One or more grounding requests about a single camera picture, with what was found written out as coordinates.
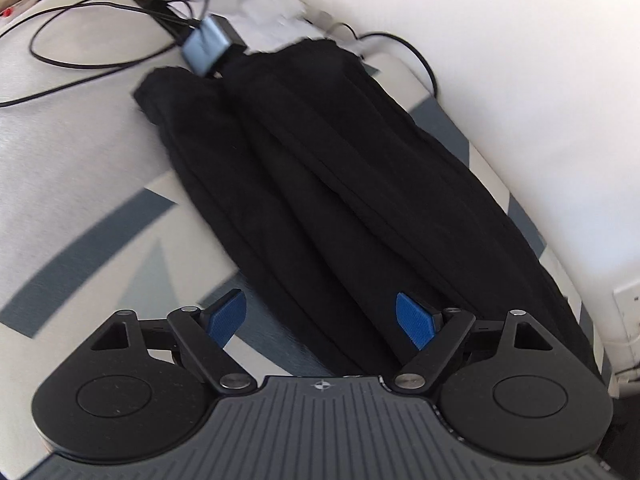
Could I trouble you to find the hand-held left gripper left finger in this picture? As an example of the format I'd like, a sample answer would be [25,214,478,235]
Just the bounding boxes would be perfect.
[87,287,256,393]

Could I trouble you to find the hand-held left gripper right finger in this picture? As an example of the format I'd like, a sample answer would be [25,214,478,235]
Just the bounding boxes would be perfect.
[394,292,556,393]

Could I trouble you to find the black pants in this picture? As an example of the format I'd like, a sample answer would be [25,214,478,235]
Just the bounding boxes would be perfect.
[132,37,603,383]

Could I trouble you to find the blue grey power adapter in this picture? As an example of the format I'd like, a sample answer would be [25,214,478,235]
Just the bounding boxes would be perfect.
[181,16,241,73]

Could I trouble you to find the black cable along wall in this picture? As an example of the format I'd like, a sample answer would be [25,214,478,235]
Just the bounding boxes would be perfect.
[360,32,438,96]

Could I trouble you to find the black charging cable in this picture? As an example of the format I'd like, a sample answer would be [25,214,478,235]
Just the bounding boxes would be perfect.
[0,0,201,108]

